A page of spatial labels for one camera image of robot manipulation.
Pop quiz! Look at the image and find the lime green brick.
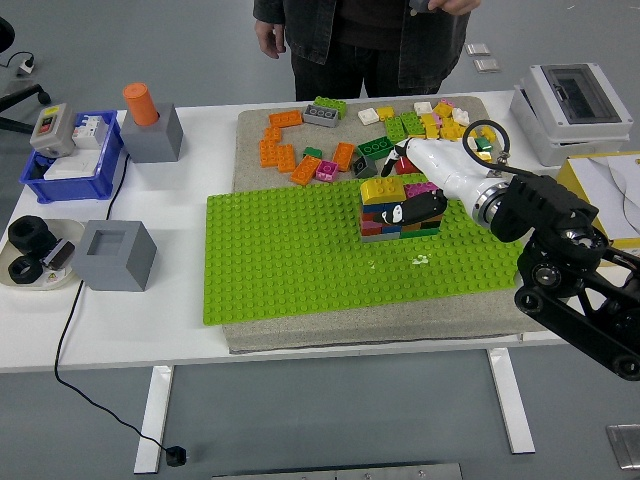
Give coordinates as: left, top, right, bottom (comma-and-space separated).
399, 111, 426, 136
313, 96, 348, 120
383, 116, 407, 146

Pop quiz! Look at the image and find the dark grey small brick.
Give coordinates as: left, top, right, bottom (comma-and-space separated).
352, 154, 379, 180

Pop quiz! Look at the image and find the yellow white cardboard box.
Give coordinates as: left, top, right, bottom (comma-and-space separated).
556, 152, 640, 246

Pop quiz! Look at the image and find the white circuit breaker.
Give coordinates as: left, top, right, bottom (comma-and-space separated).
74, 113, 109, 150

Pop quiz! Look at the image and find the metal floor hatch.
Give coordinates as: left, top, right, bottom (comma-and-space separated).
606, 424, 640, 470

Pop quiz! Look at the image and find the brown metal cylindrical part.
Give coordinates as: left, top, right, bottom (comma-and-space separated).
42, 238, 76, 271

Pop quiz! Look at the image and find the white plug adapter with cable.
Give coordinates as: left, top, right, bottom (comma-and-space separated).
4, 51, 39, 77

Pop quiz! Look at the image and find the person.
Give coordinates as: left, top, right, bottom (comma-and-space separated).
252, 0, 482, 101

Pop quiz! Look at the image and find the grey foam mat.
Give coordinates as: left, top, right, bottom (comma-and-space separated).
222, 94, 549, 355

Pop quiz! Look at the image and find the lime green studded baseplate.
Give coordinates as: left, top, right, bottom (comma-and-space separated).
201, 169, 525, 327

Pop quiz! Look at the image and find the multicolour stacked brick wall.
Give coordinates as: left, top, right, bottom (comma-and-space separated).
359, 180, 446, 245

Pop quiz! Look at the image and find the grey long brick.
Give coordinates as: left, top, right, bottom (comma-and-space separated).
301, 103, 342, 127

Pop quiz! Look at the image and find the orange cylinder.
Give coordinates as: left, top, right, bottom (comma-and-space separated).
123, 82, 161, 127

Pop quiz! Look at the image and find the small black nut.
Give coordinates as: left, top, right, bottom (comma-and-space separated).
7, 255, 45, 286

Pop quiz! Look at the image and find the dark green brick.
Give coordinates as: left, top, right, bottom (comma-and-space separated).
356, 135, 395, 164

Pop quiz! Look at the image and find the black office chair base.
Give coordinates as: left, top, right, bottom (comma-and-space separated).
0, 14, 51, 134

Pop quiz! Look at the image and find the large black nut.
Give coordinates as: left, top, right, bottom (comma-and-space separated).
8, 215, 54, 254

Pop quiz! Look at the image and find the person's left hand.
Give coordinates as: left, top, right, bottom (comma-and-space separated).
428, 0, 482, 16

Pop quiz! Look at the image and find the grey cube with round hole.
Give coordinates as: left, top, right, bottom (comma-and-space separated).
121, 103, 182, 164

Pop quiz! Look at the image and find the white switch panel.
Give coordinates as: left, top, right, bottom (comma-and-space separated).
43, 152, 99, 181

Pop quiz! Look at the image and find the white electrical enclosure box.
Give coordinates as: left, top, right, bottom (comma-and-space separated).
509, 62, 634, 166

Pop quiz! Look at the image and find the black power cable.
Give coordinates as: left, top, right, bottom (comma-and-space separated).
53, 152, 171, 454

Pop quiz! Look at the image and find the person's right hand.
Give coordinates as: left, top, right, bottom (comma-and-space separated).
253, 19, 289, 60

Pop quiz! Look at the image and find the grey push-button switch box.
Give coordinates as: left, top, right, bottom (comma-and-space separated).
29, 103, 77, 156

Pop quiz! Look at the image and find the yellow curved brick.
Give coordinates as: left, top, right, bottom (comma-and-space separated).
360, 177, 407, 205

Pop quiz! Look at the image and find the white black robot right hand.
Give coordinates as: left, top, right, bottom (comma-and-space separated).
380, 138, 492, 226

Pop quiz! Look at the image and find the white oval plate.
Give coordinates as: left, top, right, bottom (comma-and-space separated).
0, 218, 86, 291

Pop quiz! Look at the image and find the white table leg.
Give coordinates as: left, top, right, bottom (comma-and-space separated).
487, 348, 536, 455
133, 365, 175, 474

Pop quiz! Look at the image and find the blue plastic bin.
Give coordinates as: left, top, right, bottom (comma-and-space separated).
19, 109, 125, 204

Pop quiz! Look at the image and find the magenta brick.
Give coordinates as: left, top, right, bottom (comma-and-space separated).
315, 160, 341, 184

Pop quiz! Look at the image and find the grey cube with square recess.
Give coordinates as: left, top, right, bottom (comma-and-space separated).
72, 219, 158, 293

